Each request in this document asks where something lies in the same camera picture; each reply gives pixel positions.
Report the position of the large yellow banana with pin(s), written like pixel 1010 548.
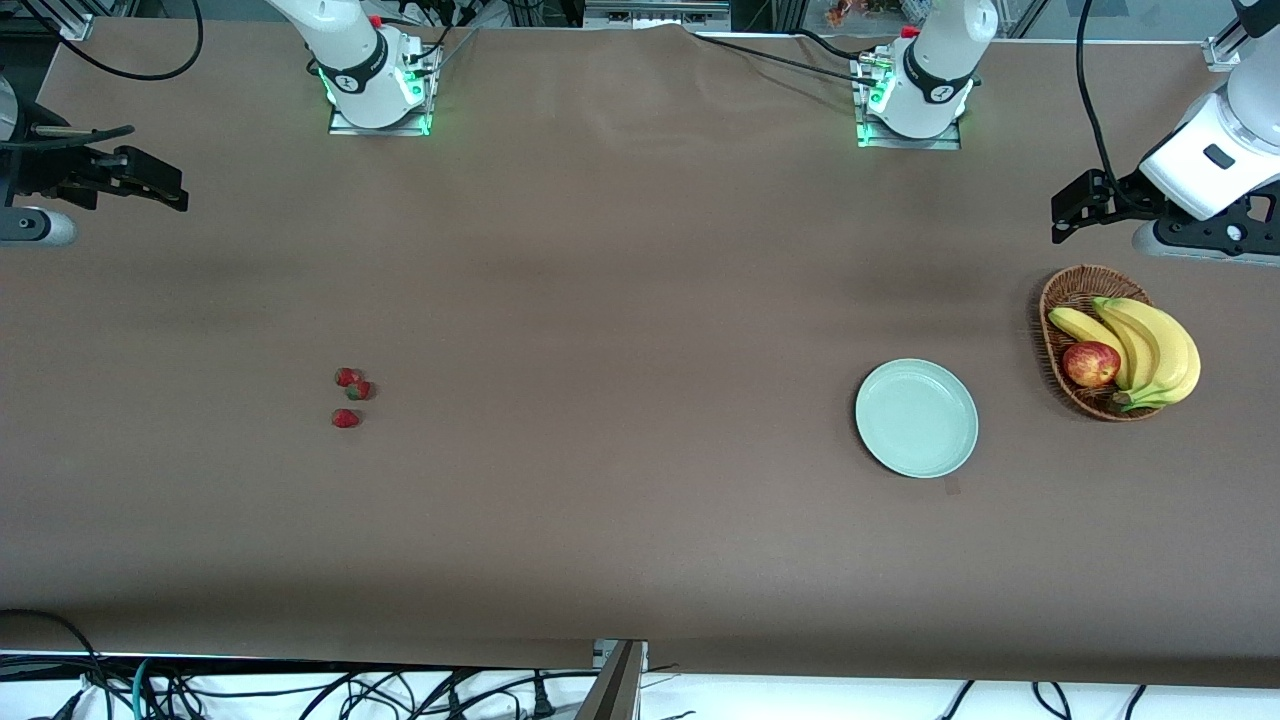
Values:
pixel 1180 355

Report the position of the orange background objects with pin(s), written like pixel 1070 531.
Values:
pixel 850 12

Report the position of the red apple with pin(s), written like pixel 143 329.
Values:
pixel 1091 364

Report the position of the red strawberry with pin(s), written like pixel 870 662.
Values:
pixel 345 418
pixel 359 391
pixel 347 377

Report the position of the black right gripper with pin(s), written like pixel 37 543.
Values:
pixel 40 170

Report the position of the brown wicker basket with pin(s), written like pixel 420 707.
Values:
pixel 1075 285

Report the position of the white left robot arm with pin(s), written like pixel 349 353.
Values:
pixel 930 80

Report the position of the grey metal device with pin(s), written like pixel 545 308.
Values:
pixel 655 15

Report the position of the small yellow banana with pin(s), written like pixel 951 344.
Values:
pixel 1080 325

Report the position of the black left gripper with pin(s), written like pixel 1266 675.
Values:
pixel 1128 192

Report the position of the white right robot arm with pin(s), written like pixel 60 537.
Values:
pixel 360 70

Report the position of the aluminium profile beam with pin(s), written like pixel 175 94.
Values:
pixel 615 690

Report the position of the brown table cover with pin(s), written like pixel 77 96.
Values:
pixel 640 520

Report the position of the light green round plate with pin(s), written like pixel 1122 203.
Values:
pixel 916 418

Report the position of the aluminium frame corner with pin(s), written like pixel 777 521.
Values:
pixel 1222 52
pixel 70 22

